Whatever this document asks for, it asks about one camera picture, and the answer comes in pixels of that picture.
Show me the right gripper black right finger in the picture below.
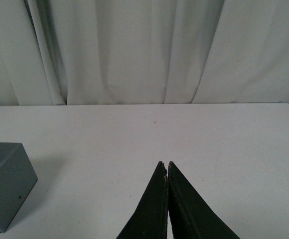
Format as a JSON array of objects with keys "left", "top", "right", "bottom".
[{"left": 168, "top": 161, "right": 238, "bottom": 239}]

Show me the gray cube base with recess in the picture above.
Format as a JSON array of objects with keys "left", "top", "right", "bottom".
[{"left": 0, "top": 142, "right": 38, "bottom": 233}]

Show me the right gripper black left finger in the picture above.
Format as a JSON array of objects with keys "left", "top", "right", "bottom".
[{"left": 117, "top": 161, "right": 168, "bottom": 239}]

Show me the white pleated curtain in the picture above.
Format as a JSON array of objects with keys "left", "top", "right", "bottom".
[{"left": 0, "top": 0, "right": 289, "bottom": 106}]

